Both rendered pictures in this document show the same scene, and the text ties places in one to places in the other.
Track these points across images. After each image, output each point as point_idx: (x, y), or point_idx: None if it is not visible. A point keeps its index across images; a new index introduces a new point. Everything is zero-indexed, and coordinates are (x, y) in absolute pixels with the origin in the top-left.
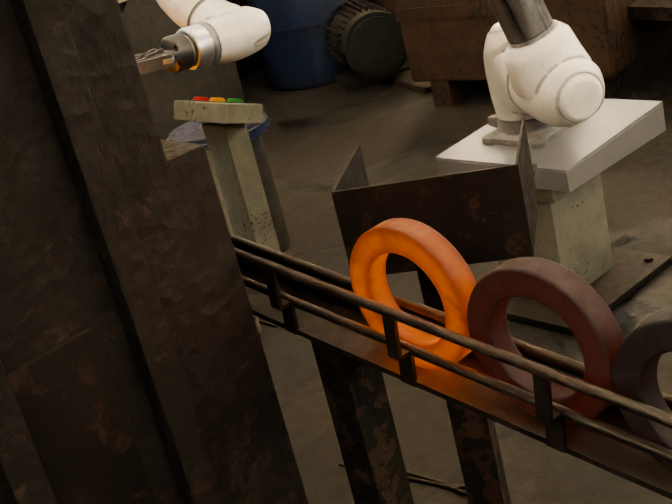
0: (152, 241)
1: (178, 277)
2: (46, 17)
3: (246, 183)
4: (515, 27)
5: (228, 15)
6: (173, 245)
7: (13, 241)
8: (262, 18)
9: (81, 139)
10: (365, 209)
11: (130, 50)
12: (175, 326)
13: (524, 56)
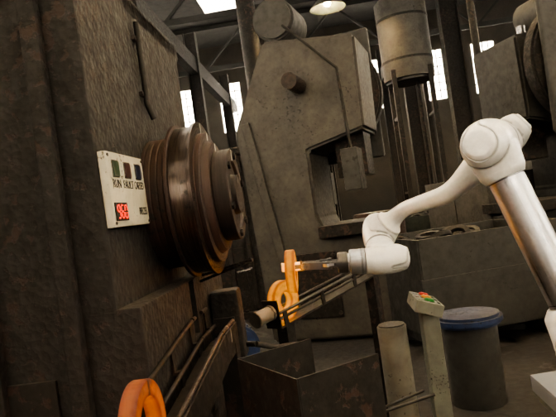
0: (98, 348)
1: (110, 372)
2: (54, 228)
3: (432, 352)
4: (545, 294)
5: (379, 246)
6: (110, 355)
7: (28, 326)
8: (401, 252)
9: (59, 287)
10: (246, 376)
11: (106, 251)
12: (103, 398)
13: (549, 318)
